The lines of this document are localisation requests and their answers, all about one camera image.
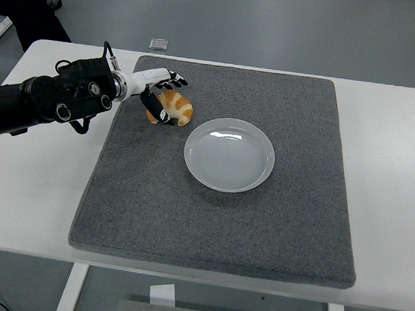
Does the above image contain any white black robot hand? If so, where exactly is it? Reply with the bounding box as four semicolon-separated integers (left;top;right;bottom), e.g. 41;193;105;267
120;64;190;127

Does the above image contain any metal floor socket cover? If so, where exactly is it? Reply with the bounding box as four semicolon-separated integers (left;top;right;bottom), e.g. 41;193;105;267
148;38;170;51

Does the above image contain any golden croissant bread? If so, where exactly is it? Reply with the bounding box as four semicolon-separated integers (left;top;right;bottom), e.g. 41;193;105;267
146;88;196;128

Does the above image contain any grey felt table mat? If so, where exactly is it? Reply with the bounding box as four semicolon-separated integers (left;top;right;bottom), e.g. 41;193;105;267
66;51;371;291

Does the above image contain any pale grey round plate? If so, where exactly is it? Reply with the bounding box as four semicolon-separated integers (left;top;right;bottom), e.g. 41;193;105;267
181;115;279;196

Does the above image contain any person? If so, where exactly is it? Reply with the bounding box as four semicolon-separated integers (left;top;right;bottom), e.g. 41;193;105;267
0;0;75;55

